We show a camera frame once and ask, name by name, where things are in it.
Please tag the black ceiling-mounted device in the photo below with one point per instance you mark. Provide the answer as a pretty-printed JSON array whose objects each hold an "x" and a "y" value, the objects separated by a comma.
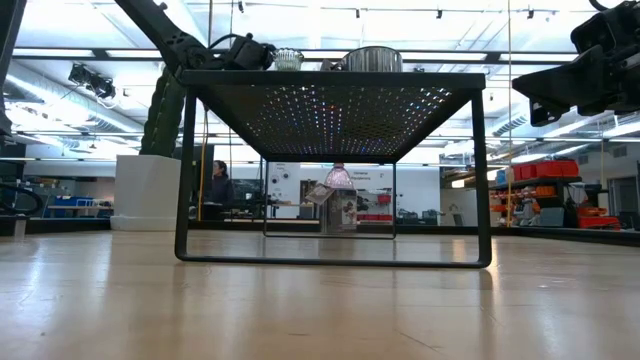
[{"x": 92, "y": 80}]

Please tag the red box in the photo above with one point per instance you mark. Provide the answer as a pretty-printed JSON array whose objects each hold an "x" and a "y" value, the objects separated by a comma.
[{"x": 598, "y": 221}]

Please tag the black perforated metal shelf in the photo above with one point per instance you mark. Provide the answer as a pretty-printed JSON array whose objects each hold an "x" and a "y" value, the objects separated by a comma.
[{"x": 330, "y": 79}]

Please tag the low red bin row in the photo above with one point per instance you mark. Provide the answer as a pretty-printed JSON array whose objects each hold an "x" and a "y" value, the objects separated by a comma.
[{"x": 375, "y": 218}]

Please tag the green cactus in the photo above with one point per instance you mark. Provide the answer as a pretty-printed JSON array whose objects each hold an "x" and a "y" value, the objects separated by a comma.
[{"x": 165, "y": 120}]

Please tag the small red storage bin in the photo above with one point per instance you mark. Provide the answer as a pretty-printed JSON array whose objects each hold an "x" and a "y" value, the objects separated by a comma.
[
  {"x": 384, "y": 199},
  {"x": 524, "y": 171}
]

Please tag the orange storage bin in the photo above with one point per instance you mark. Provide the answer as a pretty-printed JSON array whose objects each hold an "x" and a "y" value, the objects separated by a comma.
[{"x": 545, "y": 191}]

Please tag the blue storage bins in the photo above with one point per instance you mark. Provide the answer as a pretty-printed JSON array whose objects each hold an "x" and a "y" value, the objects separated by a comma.
[{"x": 75, "y": 201}]

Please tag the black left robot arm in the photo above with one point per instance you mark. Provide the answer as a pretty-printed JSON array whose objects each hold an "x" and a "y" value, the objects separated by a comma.
[{"x": 170, "y": 40}]

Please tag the small white post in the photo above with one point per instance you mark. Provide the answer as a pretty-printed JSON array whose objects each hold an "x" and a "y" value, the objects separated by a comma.
[{"x": 20, "y": 227}]

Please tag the pink ribbed glass candle holder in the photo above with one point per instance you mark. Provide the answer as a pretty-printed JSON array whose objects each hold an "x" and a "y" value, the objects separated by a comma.
[{"x": 339, "y": 179}]

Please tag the white hexagonal plant pot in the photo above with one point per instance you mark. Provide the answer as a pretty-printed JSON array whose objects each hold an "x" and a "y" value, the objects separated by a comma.
[{"x": 145, "y": 192}]

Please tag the tin candle with white tag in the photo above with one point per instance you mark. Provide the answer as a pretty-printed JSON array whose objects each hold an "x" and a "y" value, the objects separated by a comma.
[{"x": 372, "y": 60}]

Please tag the black monitor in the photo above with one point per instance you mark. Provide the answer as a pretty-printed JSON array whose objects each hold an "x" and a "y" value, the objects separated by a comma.
[{"x": 247, "y": 194}]

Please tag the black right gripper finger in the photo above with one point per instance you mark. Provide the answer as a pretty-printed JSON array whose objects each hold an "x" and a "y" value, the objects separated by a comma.
[{"x": 570, "y": 80}]

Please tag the person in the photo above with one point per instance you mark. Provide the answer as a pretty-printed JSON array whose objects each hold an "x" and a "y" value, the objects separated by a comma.
[{"x": 220, "y": 187}]

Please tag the metal storage rack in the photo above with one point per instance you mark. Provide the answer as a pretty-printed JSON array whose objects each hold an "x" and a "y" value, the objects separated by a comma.
[{"x": 537, "y": 181}]

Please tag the black aluminium table frame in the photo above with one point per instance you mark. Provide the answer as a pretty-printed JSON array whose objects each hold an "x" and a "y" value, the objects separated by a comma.
[{"x": 75, "y": 225}]

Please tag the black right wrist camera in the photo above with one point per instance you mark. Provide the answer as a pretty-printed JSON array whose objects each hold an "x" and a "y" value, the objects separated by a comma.
[{"x": 600, "y": 30}]

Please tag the wide red storage bin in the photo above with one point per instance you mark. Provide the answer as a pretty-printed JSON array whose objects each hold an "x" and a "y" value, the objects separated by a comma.
[{"x": 547, "y": 169}]

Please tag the small clear glass cup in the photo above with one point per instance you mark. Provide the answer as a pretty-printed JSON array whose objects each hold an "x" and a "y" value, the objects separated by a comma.
[{"x": 287, "y": 60}]

